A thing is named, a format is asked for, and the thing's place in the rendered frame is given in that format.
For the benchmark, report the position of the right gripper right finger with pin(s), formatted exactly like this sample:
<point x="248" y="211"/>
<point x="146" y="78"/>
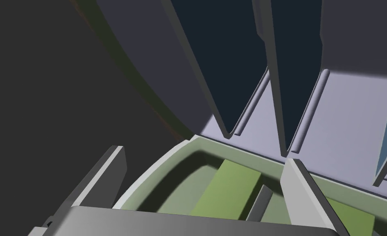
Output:
<point x="299" y="196"/>

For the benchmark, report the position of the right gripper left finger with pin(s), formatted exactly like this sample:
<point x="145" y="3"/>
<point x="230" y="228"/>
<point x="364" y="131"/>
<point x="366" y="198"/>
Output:
<point x="111" y="177"/>

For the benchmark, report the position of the grey bar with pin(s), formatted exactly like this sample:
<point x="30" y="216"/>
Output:
<point x="260" y="203"/>

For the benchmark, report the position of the green block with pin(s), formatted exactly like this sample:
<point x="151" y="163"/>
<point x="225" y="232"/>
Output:
<point x="353" y="219"/>
<point x="229" y="190"/>

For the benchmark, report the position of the pale green basin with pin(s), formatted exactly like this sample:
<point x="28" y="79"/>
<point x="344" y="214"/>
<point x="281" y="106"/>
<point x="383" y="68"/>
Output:
<point x="180" y="154"/>

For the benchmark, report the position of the grey cupboard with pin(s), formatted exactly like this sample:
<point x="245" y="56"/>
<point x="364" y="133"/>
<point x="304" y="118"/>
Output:
<point x="344" y="124"/>

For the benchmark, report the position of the dark blue cupboard door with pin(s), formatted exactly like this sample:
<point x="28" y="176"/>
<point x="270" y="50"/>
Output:
<point x="219" y="65"/>
<point x="295" y="82"/>

